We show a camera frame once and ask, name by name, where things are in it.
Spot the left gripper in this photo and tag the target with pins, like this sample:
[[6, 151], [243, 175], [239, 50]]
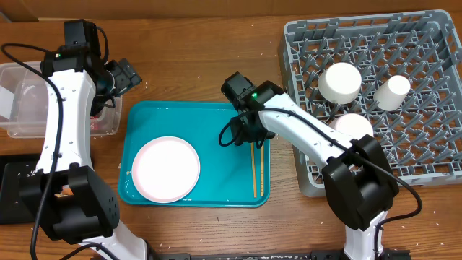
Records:
[[125, 74]]

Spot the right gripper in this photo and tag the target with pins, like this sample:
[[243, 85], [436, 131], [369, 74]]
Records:
[[244, 136]]

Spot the red snack wrapper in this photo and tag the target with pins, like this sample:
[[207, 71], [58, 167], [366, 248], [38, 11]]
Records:
[[95, 122]]

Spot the large white plate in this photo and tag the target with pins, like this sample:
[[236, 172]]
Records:
[[166, 169]]

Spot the pale green bowl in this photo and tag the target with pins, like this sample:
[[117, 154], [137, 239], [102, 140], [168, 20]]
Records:
[[340, 83]]

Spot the small white plate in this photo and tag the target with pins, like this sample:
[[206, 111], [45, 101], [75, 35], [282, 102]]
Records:
[[353, 125]]

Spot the white upside-down cup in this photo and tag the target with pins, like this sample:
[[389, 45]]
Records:
[[392, 93]]

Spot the orange carrot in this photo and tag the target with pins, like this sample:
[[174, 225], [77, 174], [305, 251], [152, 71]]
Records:
[[65, 191]]

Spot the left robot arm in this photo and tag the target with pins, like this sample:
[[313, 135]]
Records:
[[68, 200]]

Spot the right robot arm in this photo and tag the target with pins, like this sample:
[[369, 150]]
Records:
[[357, 178]]

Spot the clear plastic waste bin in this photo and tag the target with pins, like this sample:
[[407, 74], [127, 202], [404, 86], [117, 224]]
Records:
[[24, 105]]

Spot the black waste tray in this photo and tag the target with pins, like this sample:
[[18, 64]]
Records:
[[13, 211]]

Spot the grey dishwasher rack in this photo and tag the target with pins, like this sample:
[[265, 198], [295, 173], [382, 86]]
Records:
[[422, 138]]

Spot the teal plastic serving tray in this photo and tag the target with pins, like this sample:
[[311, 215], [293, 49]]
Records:
[[226, 172]]

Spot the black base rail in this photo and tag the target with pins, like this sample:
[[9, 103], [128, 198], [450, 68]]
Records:
[[314, 255]]

